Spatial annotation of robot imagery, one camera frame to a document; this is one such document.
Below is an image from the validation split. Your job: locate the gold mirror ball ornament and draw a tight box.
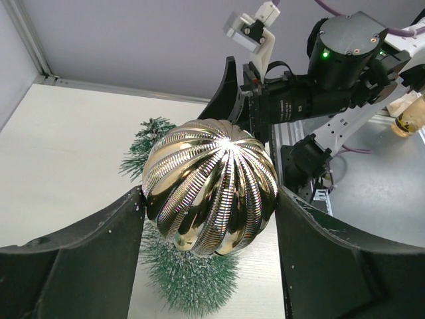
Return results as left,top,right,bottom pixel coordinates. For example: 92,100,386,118
141,119,278,256

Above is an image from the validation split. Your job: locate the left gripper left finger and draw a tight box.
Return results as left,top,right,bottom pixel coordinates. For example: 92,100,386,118
1,186,145,318

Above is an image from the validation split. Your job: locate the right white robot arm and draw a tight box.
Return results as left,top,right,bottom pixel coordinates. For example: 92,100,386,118
201,12,411,142

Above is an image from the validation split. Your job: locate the small frosted christmas tree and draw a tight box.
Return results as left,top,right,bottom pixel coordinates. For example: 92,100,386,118
120,117,239,318

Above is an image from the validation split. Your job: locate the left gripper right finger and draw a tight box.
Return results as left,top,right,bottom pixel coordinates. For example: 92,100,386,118
276,187,424,318

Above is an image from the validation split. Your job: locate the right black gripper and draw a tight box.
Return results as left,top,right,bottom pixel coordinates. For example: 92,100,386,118
197,56,352,140

